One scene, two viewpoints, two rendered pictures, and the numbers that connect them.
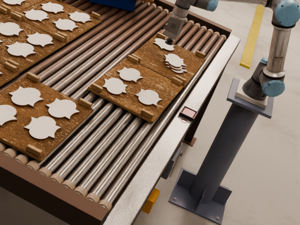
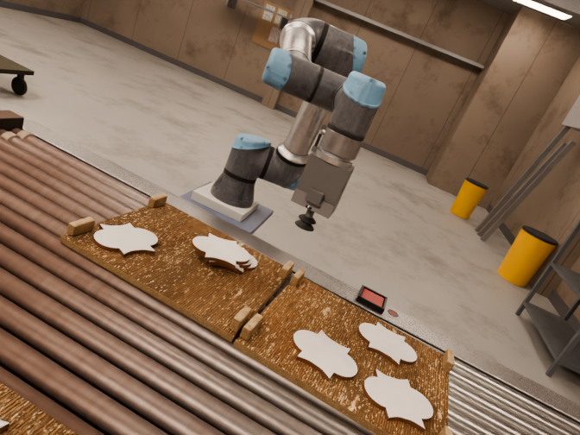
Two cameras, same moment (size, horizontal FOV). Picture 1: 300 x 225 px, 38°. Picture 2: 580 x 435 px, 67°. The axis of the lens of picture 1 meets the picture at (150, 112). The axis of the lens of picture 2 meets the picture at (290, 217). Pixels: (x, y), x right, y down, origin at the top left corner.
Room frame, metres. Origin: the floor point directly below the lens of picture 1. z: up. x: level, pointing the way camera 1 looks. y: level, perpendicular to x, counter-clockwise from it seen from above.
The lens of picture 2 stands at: (2.09, 0.88, 1.44)
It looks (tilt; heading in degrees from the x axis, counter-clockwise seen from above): 20 degrees down; 271
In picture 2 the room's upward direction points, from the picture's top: 23 degrees clockwise
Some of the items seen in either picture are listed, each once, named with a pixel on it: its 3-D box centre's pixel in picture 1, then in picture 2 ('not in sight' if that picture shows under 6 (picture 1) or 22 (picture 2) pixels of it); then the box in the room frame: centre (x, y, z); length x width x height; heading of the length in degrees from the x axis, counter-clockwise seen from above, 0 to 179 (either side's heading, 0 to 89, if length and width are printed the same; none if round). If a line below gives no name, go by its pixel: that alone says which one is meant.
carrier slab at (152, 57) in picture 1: (168, 59); (190, 257); (2.27, 0.01, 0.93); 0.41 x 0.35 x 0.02; 169
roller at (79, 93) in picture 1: (116, 63); (239, 375); (2.07, 0.26, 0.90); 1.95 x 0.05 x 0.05; 170
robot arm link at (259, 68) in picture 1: (267, 70); (249, 154); (2.31, -0.54, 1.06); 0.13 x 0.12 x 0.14; 11
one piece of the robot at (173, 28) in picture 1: (173, 23); (321, 180); (2.07, 0.04, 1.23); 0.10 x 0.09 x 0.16; 81
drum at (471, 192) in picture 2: not in sight; (468, 198); (-0.34, -6.17, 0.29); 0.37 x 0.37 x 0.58
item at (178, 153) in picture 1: (166, 159); not in sight; (1.62, -0.15, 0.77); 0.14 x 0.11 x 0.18; 170
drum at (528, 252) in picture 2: not in sight; (525, 256); (-0.47, -3.98, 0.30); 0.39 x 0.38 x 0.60; 174
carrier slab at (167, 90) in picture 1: (138, 88); (354, 352); (1.86, 0.10, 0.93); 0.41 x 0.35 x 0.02; 167
